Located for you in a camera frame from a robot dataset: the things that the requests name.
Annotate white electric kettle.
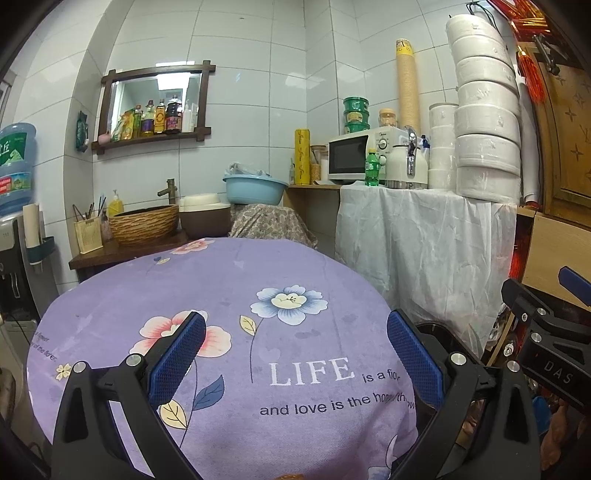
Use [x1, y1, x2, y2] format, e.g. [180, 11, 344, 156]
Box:
[385, 127, 429, 190]

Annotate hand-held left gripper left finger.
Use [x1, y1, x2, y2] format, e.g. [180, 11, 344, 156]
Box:
[52, 310, 207, 480]

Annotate person's right hand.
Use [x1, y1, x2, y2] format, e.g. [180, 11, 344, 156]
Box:
[551, 398, 584, 446]

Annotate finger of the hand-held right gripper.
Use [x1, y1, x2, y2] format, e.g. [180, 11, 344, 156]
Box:
[501, 278, 561, 335]
[558, 266, 591, 337]

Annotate beige chopstick holder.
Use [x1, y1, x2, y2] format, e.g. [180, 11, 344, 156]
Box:
[75, 217, 105, 254]

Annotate white cloth cover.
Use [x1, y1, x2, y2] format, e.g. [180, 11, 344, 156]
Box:
[335, 185, 518, 358]

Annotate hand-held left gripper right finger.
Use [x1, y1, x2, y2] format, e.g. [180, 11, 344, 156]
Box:
[387, 309, 541, 480]

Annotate light wooden board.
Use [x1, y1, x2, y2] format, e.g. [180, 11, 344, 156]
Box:
[517, 208, 591, 305]

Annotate carved wooden cabinet door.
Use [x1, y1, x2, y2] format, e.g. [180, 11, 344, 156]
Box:
[515, 41, 591, 227]

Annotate wooden framed wall mirror shelf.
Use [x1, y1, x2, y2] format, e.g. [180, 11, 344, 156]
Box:
[91, 60, 217, 151]

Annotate stack of white paper tubs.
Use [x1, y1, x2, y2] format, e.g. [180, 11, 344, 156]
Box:
[428, 102, 459, 191]

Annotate red tassel decoration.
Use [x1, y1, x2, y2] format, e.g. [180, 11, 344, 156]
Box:
[489, 0, 550, 100]

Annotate yellow green seasoning packets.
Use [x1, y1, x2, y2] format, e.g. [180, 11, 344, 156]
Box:
[112, 107, 142, 141]

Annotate floral patterned cloth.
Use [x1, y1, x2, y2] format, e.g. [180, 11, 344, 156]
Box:
[229, 204, 318, 247]

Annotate blue water jug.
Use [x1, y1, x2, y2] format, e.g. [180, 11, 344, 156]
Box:
[0, 123, 38, 215]

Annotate white microwave oven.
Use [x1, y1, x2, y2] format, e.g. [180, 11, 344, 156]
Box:
[328, 127, 407, 185]

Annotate brown pot with cream lid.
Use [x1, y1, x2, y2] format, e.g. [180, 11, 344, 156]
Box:
[178, 193, 232, 239]

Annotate bundle of dark chopsticks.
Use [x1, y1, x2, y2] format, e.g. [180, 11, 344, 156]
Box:
[73, 196, 108, 222]

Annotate green wall hanging pouch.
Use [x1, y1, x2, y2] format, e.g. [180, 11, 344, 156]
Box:
[75, 111, 90, 152]

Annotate teal cup holder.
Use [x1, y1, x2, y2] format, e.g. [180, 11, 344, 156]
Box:
[27, 236, 57, 264]

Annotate light blue plastic basin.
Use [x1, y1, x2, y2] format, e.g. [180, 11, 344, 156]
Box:
[223, 173, 289, 206]

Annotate metal door latch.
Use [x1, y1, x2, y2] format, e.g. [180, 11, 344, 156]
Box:
[531, 34, 560, 75]

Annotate black trash bin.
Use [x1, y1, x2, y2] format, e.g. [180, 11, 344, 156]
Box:
[413, 320, 485, 370]

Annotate green soda bottle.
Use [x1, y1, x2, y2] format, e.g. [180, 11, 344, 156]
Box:
[365, 148, 380, 187]

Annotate purple floral printed tablecloth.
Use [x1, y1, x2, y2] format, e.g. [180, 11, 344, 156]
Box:
[27, 237, 419, 480]

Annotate woven basket basin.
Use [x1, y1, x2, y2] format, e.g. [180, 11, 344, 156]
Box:
[108, 204, 180, 245]

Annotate light wooden corner shelf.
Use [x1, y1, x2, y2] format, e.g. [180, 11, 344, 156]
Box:
[283, 184, 342, 259]

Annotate yellow plastic wrap roll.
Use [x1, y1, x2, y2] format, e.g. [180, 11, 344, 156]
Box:
[295, 128, 313, 186]

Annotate clear glass jar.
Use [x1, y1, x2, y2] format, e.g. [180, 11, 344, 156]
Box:
[310, 145, 329, 183]

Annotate beige paper cup stack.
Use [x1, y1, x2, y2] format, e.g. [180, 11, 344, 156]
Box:
[24, 204, 43, 250]

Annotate tall tan paper cup stack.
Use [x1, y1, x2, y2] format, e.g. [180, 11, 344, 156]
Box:
[396, 39, 421, 134]

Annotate white paper roll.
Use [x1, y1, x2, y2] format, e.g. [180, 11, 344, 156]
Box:
[517, 78, 541, 208]

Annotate stack of white bowl bundles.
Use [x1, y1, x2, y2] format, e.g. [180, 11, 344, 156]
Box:
[445, 14, 522, 204]

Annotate water dispenser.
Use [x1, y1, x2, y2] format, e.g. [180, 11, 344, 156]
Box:
[0, 217, 58, 324]

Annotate dark wooden vanity counter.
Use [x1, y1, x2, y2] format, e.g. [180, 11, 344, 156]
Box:
[69, 228, 190, 282]

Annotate dark soy sauce bottle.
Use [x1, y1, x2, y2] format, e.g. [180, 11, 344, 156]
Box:
[165, 93, 183, 134]

